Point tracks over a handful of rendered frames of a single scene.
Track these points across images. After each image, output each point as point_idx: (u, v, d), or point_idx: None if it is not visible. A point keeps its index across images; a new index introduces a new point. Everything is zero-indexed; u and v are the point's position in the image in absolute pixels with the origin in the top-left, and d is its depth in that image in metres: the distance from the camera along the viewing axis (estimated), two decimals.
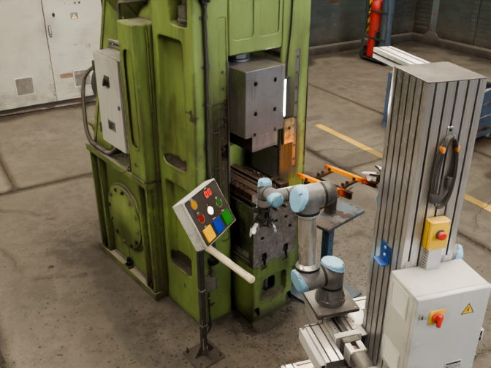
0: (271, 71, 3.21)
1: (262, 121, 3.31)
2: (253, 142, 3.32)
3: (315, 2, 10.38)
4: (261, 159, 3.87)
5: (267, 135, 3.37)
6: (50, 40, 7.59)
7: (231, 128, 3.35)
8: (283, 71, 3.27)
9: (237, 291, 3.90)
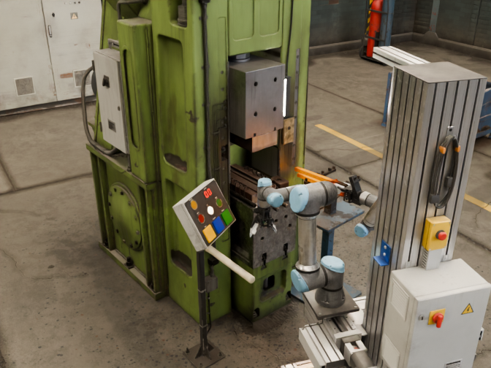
0: (271, 71, 3.21)
1: (262, 121, 3.31)
2: (253, 142, 3.32)
3: (315, 2, 10.38)
4: (261, 159, 3.87)
5: (267, 135, 3.37)
6: (50, 40, 7.59)
7: (231, 128, 3.35)
8: (283, 71, 3.27)
9: (237, 291, 3.90)
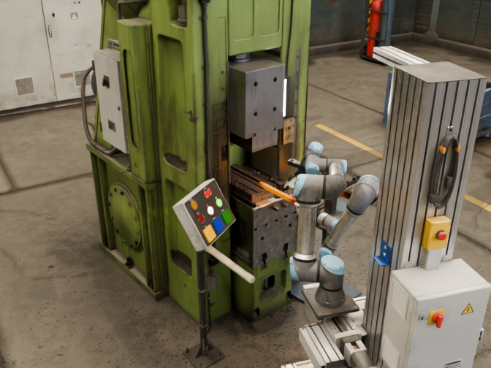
0: (271, 71, 3.21)
1: (262, 121, 3.31)
2: (253, 142, 3.32)
3: (315, 2, 10.38)
4: (261, 159, 3.87)
5: (267, 135, 3.37)
6: (50, 40, 7.59)
7: (231, 128, 3.35)
8: (283, 71, 3.27)
9: (237, 291, 3.90)
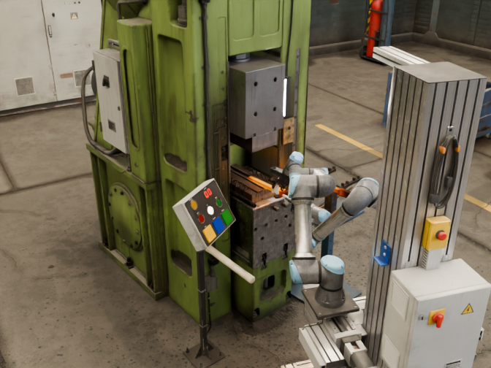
0: (271, 71, 3.21)
1: (262, 121, 3.31)
2: (253, 142, 3.32)
3: (315, 2, 10.38)
4: (261, 159, 3.87)
5: (267, 135, 3.37)
6: (50, 40, 7.59)
7: (231, 128, 3.35)
8: (283, 71, 3.27)
9: (237, 291, 3.90)
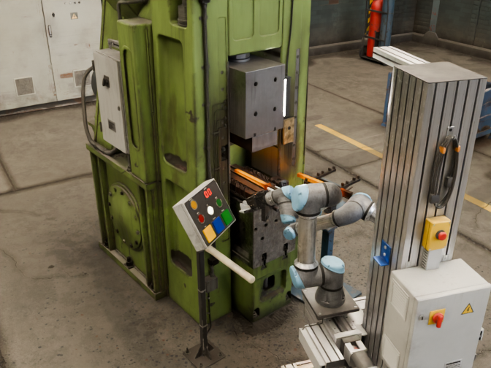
0: (271, 71, 3.21)
1: (262, 121, 3.31)
2: (253, 142, 3.32)
3: (315, 2, 10.38)
4: (261, 159, 3.87)
5: (267, 135, 3.37)
6: (50, 40, 7.59)
7: (231, 128, 3.35)
8: (283, 71, 3.27)
9: (237, 291, 3.90)
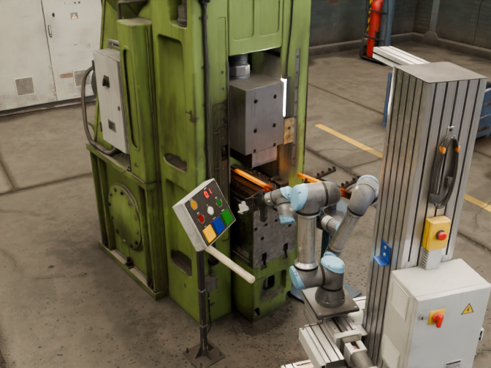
0: (270, 88, 3.26)
1: (262, 137, 3.35)
2: (253, 158, 3.36)
3: (315, 2, 10.38)
4: None
5: (267, 151, 3.42)
6: (50, 40, 7.59)
7: (231, 144, 3.40)
8: (283, 88, 3.32)
9: (237, 291, 3.90)
